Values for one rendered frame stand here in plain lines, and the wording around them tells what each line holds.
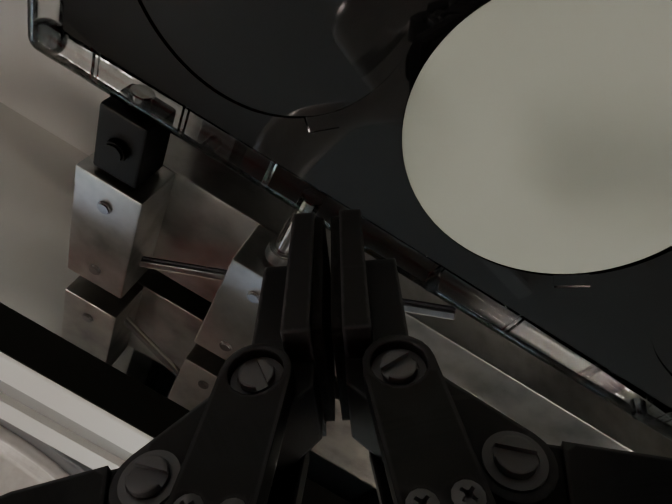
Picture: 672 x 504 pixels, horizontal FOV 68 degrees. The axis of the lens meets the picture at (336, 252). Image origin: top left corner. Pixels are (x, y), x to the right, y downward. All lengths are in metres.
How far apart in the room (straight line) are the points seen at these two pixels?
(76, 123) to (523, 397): 0.32
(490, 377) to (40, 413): 0.26
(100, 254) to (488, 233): 0.19
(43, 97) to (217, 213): 0.17
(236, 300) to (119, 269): 0.07
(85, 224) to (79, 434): 0.13
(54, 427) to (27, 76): 0.22
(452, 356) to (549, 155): 0.13
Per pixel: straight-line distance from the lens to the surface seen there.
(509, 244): 0.19
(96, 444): 0.34
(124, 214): 0.25
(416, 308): 0.23
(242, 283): 0.24
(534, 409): 0.30
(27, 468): 0.57
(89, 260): 0.29
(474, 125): 0.17
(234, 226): 0.26
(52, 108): 0.38
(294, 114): 0.18
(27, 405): 0.35
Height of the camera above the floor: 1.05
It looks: 46 degrees down
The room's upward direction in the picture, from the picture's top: 153 degrees counter-clockwise
